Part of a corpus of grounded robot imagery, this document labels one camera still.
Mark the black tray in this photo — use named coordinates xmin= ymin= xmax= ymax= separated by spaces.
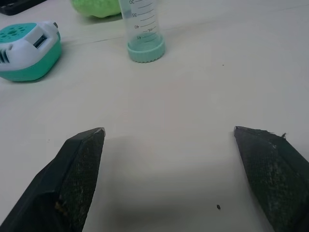
xmin=0 ymin=0 xmax=46 ymax=16

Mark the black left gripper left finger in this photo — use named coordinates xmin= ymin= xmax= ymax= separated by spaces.
xmin=0 ymin=127 xmax=106 ymax=232

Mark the teal and white charger block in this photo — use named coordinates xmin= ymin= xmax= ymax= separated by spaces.
xmin=0 ymin=20 xmax=62 ymax=82

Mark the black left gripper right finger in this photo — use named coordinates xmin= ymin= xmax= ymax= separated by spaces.
xmin=233 ymin=125 xmax=309 ymax=232

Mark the green fuzzy object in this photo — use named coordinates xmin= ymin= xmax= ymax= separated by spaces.
xmin=70 ymin=0 xmax=123 ymax=19

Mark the clear tube with teal cap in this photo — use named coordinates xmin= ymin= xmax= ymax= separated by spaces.
xmin=118 ymin=0 xmax=167 ymax=64

